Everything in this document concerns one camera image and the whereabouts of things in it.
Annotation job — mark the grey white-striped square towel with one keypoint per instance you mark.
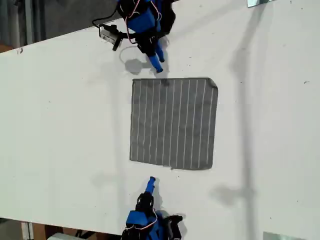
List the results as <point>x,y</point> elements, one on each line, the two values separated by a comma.
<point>172,125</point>

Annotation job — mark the white box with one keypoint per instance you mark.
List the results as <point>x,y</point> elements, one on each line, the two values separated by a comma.
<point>62,237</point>

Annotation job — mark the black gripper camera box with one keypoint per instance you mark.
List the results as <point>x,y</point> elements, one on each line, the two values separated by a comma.
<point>108,33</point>

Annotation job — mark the grey metal post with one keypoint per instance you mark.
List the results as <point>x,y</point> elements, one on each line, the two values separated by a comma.
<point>28,22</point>

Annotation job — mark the white table leg post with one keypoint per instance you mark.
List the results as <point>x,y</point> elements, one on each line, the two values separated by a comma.
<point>27,231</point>

